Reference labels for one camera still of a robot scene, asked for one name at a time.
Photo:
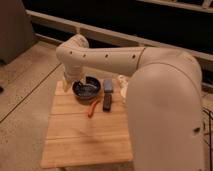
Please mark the black bowl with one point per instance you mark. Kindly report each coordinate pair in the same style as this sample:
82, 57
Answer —
87, 90

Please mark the black rectangular block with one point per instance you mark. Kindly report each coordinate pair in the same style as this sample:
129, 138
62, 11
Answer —
107, 102

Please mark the white cup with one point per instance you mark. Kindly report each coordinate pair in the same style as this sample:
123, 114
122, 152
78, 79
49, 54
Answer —
123, 83

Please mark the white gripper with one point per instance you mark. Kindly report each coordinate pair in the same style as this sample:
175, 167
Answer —
70, 76

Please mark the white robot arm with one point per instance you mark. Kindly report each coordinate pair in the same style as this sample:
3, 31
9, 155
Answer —
164, 100

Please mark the white window frame rail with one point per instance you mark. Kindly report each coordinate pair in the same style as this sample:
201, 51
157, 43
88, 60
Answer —
110, 37

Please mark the wooden cutting board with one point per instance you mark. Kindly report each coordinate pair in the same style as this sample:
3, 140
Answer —
74, 139

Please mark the grey cabinet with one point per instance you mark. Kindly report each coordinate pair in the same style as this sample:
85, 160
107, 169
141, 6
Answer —
16, 31

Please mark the blue-grey sponge block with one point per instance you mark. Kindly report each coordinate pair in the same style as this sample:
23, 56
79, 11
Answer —
108, 86

